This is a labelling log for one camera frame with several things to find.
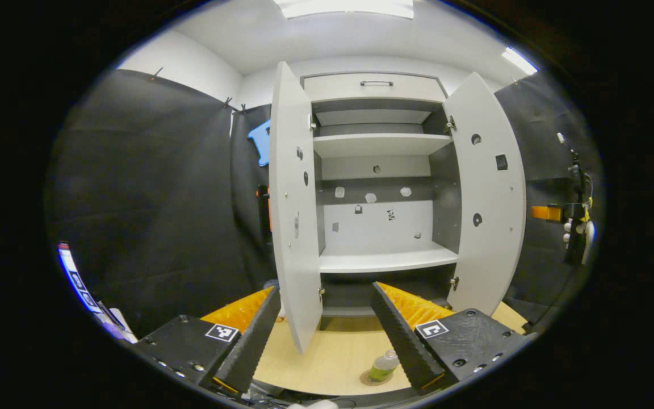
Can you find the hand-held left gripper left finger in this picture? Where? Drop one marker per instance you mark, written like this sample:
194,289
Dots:
253,346

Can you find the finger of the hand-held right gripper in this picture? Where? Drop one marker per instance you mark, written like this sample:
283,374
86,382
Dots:
545,213

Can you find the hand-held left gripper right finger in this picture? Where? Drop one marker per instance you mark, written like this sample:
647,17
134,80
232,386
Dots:
401,341

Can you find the green label plastic bottle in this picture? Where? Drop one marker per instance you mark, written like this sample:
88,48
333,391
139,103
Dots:
384,368

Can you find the round cork coaster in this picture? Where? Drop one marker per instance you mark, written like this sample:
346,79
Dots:
365,379

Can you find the white cabinet door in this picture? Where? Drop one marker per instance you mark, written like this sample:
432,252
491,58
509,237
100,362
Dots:
491,267
298,284

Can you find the white grey cabinet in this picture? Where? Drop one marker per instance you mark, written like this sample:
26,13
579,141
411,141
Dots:
372,227

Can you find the white cabinet shelf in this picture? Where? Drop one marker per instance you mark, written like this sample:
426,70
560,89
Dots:
384,261
378,145

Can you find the white cabinet drawer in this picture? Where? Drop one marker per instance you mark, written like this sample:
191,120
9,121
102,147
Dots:
338,90

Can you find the black backdrop cloth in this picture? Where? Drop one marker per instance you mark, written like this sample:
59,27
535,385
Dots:
151,210
543,170

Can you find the ceiling light panel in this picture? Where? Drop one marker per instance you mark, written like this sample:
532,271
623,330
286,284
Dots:
520,61
344,7

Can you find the blue white striped board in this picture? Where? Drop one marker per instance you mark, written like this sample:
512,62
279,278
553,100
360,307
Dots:
67,264

